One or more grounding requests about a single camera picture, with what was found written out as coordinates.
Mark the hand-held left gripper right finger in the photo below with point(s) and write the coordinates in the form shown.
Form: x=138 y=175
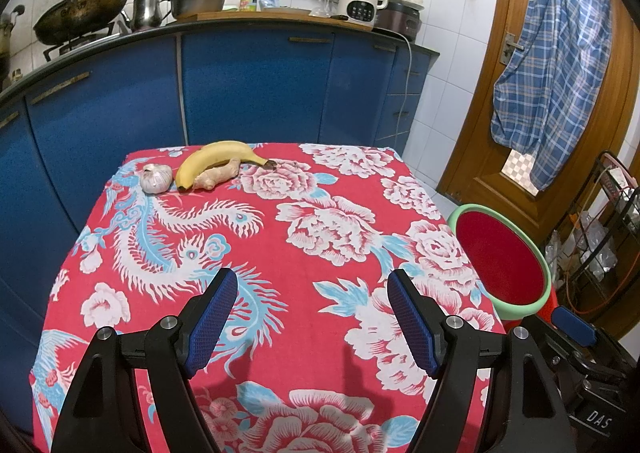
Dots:
x=412 y=323

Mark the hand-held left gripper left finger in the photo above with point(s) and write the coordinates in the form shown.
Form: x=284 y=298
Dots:
x=212 y=323

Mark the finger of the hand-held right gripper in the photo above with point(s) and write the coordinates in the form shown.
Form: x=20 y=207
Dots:
x=575 y=325

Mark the red bucket with green rim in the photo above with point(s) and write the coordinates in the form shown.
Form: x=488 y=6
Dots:
x=500 y=258

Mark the red plastic tub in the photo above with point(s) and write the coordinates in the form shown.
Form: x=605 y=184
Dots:
x=550 y=308

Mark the clear plastic bags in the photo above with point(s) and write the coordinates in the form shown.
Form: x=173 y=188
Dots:
x=595 y=243

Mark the red floral tablecloth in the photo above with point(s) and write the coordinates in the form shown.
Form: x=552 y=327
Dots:
x=300 y=258

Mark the ginger root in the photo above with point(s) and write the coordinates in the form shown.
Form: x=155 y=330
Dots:
x=215 y=175

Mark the garlic bulb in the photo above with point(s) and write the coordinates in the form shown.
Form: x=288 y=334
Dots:
x=155 y=179

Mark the yellow banana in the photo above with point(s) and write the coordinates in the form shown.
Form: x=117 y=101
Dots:
x=215 y=155

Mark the wooden door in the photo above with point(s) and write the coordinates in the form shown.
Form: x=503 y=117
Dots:
x=480 y=133

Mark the blue kitchen base cabinet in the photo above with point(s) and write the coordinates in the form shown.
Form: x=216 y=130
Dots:
x=250 y=93

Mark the blue plaid shirt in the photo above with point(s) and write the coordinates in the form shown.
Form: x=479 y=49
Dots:
x=555 y=58

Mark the dark rice cooker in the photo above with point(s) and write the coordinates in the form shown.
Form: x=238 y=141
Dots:
x=402 y=18

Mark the wooden cutting board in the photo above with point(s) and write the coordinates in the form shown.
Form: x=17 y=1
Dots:
x=260 y=17

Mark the gas stove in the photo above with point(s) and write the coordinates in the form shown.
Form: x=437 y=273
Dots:
x=75 y=45

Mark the small steel kettle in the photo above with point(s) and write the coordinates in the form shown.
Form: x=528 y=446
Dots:
x=145 y=13

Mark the small tin can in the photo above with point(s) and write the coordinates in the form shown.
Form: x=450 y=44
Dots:
x=248 y=4

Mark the clear glass lid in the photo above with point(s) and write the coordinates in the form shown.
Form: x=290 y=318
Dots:
x=321 y=10

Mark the white and blue package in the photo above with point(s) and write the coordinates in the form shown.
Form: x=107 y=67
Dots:
x=269 y=2

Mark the black wok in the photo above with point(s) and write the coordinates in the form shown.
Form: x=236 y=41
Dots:
x=85 y=15

